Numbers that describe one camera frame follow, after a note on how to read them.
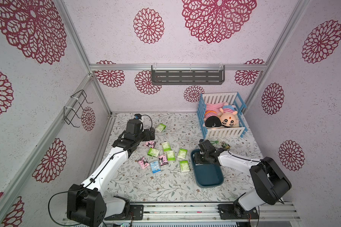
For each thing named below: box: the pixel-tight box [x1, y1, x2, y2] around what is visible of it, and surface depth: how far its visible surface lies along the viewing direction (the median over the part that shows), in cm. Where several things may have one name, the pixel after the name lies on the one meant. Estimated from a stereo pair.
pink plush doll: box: [204, 102, 225, 119], surface depth 112 cm
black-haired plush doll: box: [204, 115, 223, 128], surface depth 100 cm
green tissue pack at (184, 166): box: [179, 160, 190, 173], surface depth 89 cm
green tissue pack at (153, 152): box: [147, 148, 160, 158], surface depth 97 cm
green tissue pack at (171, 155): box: [166, 150, 176, 162], surface depth 94 cm
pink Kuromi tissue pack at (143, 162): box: [137, 156, 150, 170], surface depth 91 cm
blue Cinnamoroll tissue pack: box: [150, 160, 162, 175], surface depth 89 cm
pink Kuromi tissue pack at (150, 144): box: [142, 141, 157, 149], surface depth 100 cm
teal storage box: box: [190, 148, 225, 189], surface depth 87 cm
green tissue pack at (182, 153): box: [177, 148, 189, 160], surface depth 96 cm
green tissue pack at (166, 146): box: [161, 141, 172, 152], surface depth 99 cm
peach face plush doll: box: [216, 102, 239, 128], surface depth 104 cm
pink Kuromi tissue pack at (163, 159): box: [158, 154, 169, 167], surface depth 92 cm
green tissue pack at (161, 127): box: [155, 123, 167, 132], surface depth 111 cm
